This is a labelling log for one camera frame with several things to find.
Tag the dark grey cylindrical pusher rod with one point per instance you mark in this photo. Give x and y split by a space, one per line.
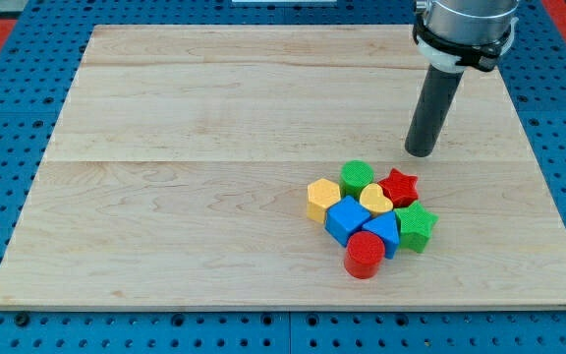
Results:
434 102

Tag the black white tool mount collar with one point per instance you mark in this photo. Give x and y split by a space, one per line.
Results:
451 57

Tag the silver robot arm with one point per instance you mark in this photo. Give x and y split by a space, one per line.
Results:
454 35

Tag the yellow heart block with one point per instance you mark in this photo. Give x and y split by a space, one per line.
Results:
374 201

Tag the red star block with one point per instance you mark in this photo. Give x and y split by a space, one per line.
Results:
399 188

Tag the green cylinder block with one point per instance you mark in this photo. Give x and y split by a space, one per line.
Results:
355 175

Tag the green star block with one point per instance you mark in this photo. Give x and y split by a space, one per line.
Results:
415 225

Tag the blue triangle block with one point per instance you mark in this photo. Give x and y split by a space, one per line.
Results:
386 228

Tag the yellow hexagon block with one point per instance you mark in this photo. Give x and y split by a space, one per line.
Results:
321 195

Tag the blue cube block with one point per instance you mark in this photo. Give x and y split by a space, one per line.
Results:
345 218

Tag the red cylinder block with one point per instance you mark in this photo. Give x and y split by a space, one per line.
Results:
364 254

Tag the light wooden board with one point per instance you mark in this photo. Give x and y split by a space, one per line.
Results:
176 177

